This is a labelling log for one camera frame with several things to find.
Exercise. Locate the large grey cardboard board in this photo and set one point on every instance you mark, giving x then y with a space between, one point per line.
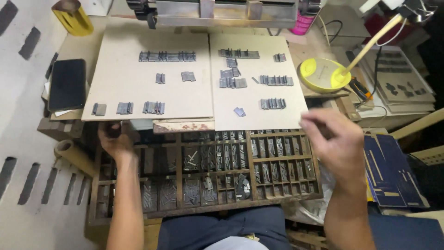
138 86

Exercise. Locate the clear plastic bag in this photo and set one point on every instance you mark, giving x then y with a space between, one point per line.
305 208

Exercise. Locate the person's left hand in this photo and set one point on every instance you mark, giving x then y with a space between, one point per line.
116 144

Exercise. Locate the stack of boards with type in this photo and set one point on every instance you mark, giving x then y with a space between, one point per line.
406 86

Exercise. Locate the wooden type case with metal type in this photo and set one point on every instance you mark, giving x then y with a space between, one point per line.
208 173

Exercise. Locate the person's right hand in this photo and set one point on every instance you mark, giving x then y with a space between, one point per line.
341 149

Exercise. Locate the brown paper tube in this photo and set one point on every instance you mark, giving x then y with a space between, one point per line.
74 156

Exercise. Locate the black metal clamp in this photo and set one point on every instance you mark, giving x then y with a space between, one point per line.
418 8

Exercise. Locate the single thin metal type piece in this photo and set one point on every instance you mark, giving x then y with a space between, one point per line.
255 80

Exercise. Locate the brown wooden block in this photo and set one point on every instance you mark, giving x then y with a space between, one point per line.
59 127

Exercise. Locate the small group of metal type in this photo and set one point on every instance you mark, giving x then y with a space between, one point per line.
124 108
188 76
160 78
153 108
279 57
99 109

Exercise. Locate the person's left fingers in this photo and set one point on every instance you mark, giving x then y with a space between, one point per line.
110 129

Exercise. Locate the person's dark blue trousers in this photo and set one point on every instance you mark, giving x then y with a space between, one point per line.
225 227

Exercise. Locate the orange and black tool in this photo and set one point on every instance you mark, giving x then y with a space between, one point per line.
359 88

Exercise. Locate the metal stamping machine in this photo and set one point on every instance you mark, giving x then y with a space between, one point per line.
225 14

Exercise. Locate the yellow desk lamp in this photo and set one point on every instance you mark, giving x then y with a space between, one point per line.
319 74

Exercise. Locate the cluster of metal type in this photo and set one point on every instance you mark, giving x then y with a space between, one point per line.
231 82

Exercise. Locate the black smartphone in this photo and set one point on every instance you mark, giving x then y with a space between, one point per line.
67 84

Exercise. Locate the loose pair of metal type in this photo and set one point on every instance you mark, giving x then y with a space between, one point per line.
239 111

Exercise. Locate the stack of dark blue covers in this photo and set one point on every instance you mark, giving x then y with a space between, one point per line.
392 170

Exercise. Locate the person's right fingers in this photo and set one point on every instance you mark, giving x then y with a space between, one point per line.
314 121

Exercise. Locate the long row of metal type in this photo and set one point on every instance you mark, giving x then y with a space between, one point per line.
167 56
276 80
273 104
239 54

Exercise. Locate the beige plastic bar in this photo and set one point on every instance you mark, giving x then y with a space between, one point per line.
418 123

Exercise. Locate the gold foil roll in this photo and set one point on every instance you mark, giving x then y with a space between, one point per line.
73 17

